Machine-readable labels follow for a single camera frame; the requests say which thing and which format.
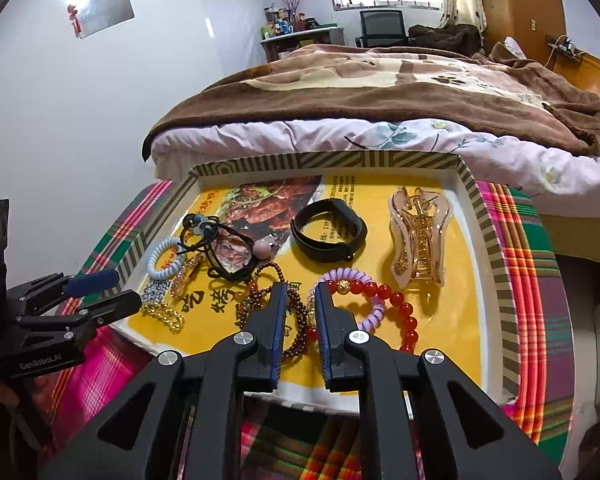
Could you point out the silver wall sheet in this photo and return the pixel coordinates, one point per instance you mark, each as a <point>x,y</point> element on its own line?
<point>105,2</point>

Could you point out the power strip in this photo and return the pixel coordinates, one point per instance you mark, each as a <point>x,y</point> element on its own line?
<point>565,50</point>

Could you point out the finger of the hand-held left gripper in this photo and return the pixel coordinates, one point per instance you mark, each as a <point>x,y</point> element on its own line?
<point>115,305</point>
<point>92,281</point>

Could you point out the dark desk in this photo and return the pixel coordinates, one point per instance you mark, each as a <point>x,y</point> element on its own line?
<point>300,45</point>

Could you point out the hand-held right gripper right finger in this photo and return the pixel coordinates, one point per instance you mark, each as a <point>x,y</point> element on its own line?
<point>324,330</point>

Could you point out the wooden wardrobe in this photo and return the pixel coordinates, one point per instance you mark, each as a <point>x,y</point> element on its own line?
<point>520,0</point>

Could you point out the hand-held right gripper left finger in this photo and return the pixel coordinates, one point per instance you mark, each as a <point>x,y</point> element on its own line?
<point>279,320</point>

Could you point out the bottles and boxes on desk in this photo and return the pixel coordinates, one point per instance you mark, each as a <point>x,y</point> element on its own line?
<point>280,22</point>

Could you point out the rhinestone hair clip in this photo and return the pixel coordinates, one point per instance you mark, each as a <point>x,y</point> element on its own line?
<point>185,275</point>

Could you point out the wooden headboard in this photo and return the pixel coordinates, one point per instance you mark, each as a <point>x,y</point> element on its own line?
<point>595,75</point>

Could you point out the clear hair claw clip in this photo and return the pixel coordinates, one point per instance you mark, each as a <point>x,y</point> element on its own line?
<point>420,250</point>

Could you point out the wooden bed frame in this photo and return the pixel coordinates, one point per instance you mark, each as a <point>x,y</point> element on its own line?
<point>580,235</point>

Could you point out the black office chair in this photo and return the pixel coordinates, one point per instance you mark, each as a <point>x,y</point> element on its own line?
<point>382,25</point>

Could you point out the white pillow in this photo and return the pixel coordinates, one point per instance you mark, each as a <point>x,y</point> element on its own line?
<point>515,47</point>

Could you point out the black wristband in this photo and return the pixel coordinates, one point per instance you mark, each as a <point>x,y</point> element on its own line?
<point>325,251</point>

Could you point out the brown blanket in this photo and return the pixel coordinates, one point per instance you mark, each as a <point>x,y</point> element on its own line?
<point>330,95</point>

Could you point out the dark clothes pile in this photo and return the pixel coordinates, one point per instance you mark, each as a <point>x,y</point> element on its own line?
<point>445,37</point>

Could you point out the pale floral quilt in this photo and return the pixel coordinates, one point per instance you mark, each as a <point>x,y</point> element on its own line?
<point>505,155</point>

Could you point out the yellow printed striped box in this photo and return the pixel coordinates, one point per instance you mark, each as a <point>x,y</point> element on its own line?
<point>370,220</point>

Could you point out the plaid bed sheet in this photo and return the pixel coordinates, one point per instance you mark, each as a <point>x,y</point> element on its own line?
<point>530,285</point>

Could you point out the red wall ornament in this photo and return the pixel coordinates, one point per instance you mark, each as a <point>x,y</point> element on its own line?
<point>75,17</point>

